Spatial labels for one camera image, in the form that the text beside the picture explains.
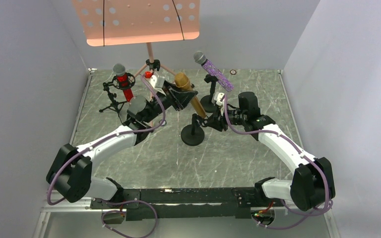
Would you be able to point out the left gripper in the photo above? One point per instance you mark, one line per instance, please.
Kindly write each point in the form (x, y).
(176, 96)

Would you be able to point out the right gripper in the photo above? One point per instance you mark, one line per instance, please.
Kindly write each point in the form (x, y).
(218, 119)

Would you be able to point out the gold microphone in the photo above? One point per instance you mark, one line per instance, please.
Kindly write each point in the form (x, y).
(184, 84)

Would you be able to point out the black round-base mic stand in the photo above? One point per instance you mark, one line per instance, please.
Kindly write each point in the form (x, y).
(206, 101)

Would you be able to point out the purple glitter microphone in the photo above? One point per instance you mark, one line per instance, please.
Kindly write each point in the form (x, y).
(200, 58)

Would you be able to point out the red glitter microphone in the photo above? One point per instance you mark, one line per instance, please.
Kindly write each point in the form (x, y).
(125, 81)

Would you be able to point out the black tripod shock-mount stand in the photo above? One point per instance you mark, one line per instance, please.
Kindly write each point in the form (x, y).
(115, 105)

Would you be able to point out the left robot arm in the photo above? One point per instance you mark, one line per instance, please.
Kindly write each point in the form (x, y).
(71, 173)

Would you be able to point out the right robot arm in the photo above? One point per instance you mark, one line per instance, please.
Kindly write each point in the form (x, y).
(311, 186)

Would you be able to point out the pink music stand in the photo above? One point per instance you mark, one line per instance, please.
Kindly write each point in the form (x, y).
(121, 22)

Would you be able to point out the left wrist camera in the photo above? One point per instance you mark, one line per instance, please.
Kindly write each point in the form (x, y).
(155, 81)

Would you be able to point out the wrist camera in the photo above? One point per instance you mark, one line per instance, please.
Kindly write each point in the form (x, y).
(218, 99)
(155, 81)

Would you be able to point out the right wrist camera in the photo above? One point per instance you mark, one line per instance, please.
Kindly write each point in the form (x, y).
(218, 99)

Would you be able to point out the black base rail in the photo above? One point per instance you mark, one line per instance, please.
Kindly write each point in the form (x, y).
(237, 202)

